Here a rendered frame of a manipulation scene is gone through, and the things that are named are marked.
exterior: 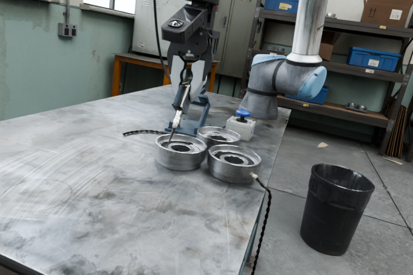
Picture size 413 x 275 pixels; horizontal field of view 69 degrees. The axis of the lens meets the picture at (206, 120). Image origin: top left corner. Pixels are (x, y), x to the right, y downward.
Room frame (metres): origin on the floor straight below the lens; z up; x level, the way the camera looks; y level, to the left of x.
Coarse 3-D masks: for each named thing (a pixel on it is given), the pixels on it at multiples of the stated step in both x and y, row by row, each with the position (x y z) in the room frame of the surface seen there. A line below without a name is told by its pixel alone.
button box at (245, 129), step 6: (228, 120) 0.80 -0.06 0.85; (234, 120) 0.81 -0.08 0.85; (240, 120) 0.80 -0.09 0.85; (246, 120) 0.81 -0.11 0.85; (252, 120) 0.84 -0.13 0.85; (228, 126) 0.79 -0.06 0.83; (234, 126) 0.79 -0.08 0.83; (240, 126) 0.78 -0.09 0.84; (246, 126) 0.78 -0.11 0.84; (252, 126) 0.79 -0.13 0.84; (240, 132) 0.78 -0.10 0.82; (246, 132) 0.78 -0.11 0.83; (252, 132) 0.81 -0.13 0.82; (246, 138) 0.78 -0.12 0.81
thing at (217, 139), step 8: (200, 128) 0.70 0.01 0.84; (208, 128) 0.72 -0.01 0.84; (216, 128) 0.73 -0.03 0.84; (224, 128) 0.73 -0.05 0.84; (200, 136) 0.65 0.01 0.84; (208, 136) 0.68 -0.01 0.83; (216, 136) 0.70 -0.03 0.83; (224, 136) 0.70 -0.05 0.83; (232, 136) 0.71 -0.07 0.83; (240, 136) 0.68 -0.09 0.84; (208, 144) 0.63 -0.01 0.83; (216, 144) 0.63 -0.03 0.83; (232, 144) 0.64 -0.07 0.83
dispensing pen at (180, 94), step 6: (180, 90) 0.60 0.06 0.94; (180, 96) 0.59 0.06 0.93; (174, 102) 0.59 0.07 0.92; (180, 102) 0.59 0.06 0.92; (174, 108) 0.60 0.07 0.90; (180, 108) 0.59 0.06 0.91; (180, 114) 0.59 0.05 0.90; (174, 120) 0.58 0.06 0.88; (174, 126) 0.57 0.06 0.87; (168, 144) 0.56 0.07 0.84
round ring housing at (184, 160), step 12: (156, 144) 0.55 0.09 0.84; (180, 144) 0.59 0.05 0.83; (204, 144) 0.59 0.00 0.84; (156, 156) 0.54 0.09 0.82; (168, 156) 0.53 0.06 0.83; (180, 156) 0.52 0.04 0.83; (192, 156) 0.53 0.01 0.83; (204, 156) 0.56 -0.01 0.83; (168, 168) 0.53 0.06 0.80; (180, 168) 0.53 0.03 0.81; (192, 168) 0.54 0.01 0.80
